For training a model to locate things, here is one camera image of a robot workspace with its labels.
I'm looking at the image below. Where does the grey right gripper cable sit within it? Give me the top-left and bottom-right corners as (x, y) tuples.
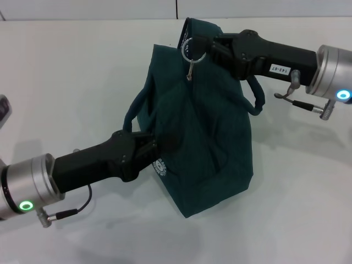
(274, 70), (338, 121)

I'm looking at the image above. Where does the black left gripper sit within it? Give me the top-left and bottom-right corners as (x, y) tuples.
(53, 130), (180, 195)

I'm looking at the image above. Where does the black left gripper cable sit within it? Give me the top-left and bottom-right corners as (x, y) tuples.
(37, 183), (93, 229)

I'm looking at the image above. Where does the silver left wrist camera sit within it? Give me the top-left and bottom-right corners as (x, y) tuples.
(0, 95), (13, 130)

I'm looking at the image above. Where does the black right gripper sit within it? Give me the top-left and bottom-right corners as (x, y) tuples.
(191, 29), (320, 86)

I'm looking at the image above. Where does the dark teal insulated lunch bag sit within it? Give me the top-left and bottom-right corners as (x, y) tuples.
(123, 18), (266, 219)

